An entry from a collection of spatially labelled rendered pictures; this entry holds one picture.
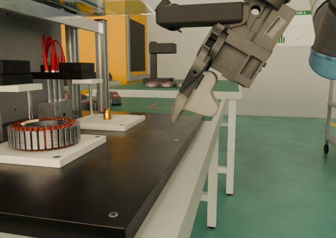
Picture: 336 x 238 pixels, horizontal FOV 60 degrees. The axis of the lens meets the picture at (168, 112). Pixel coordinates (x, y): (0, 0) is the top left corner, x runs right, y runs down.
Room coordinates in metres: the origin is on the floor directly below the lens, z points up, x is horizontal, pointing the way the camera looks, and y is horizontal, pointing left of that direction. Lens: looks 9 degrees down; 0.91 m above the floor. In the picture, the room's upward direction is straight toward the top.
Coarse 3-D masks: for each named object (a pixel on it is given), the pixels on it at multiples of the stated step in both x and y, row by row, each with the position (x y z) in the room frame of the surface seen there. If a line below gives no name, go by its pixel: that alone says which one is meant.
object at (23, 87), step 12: (0, 60) 0.46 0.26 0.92; (12, 60) 0.48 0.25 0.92; (24, 60) 0.51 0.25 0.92; (0, 72) 0.46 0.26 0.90; (12, 72) 0.48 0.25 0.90; (24, 72) 0.50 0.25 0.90; (0, 84) 0.46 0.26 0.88; (12, 84) 0.47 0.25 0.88; (24, 84) 0.48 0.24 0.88; (36, 84) 0.50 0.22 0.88
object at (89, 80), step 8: (64, 64) 0.70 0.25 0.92; (72, 64) 0.70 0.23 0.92; (80, 64) 0.69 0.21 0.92; (88, 64) 0.72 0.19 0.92; (32, 72) 0.72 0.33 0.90; (40, 72) 0.72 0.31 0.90; (48, 72) 0.71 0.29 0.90; (56, 72) 0.71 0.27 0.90; (64, 72) 0.70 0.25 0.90; (72, 72) 0.70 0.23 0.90; (80, 72) 0.69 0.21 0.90; (88, 72) 0.72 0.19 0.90; (48, 80) 0.72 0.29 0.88; (56, 80) 0.77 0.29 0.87; (72, 80) 0.70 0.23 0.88; (80, 80) 0.70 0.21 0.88; (88, 80) 0.69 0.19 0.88; (96, 80) 0.71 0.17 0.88; (48, 88) 0.72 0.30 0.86; (48, 96) 0.72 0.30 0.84
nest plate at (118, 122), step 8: (80, 120) 0.69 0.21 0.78; (88, 120) 0.69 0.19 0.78; (96, 120) 0.69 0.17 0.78; (104, 120) 0.69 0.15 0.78; (112, 120) 0.69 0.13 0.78; (120, 120) 0.69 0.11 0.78; (128, 120) 0.69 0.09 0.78; (136, 120) 0.70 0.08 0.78; (80, 128) 0.65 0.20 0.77; (88, 128) 0.64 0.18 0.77; (96, 128) 0.64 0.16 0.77; (104, 128) 0.64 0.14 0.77; (112, 128) 0.63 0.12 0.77; (120, 128) 0.63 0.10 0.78; (128, 128) 0.65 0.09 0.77
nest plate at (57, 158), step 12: (0, 144) 0.47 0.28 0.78; (72, 144) 0.47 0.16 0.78; (84, 144) 0.47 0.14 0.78; (96, 144) 0.50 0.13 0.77; (0, 156) 0.41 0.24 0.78; (12, 156) 0.41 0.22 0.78; (24, 156) 0.40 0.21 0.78; (36, 156) 0.40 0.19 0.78; (48, 156) 0.40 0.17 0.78; (60, 156) 0.40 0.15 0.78; (72, 156) 0.42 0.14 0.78
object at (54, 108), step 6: (42, 102) 0.71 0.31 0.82; (48, 102) 0.71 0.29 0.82; (54, 102) 0.71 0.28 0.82; (60, 102) 0.73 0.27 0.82; (66, 102) 0.76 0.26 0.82; (42, 108) 0.71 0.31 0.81; (48, 108) 0.71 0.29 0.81; (54, 108) 0.71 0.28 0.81; (60, 108) 0.73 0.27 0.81; (66, 108) 0.75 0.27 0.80; (42, 114) 0.71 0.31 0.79; (48, 114) 0.71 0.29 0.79; (54, 114) 0.71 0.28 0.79; (60, 114) 0.73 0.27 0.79; (66, 114) 0.75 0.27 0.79
